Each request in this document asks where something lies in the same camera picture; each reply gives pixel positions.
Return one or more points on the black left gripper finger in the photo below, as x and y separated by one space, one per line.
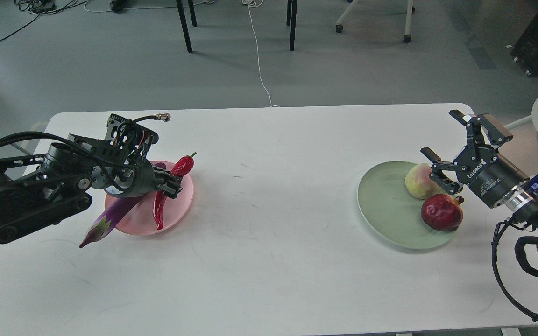
168 184

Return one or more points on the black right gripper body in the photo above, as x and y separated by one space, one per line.
488 174

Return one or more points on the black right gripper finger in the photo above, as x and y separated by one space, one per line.
484 134
437 172

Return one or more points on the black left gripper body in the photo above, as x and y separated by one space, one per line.
140 182

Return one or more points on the yellow pink peach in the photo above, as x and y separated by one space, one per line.
419 184

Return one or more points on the red chili pepper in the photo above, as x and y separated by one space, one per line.
181 168

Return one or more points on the purple eggplant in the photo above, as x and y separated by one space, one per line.
109 218

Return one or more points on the dark red pomegranate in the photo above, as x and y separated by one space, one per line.
442 212

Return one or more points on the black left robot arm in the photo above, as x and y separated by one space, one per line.
45 179

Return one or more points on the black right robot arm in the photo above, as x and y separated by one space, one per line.
523 203

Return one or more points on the pink plate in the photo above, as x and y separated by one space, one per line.
140 221

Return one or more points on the light green plate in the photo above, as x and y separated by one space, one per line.
392 212

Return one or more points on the white chair base with casters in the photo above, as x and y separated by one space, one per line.
394 23

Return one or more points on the black table legs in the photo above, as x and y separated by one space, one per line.
291 19

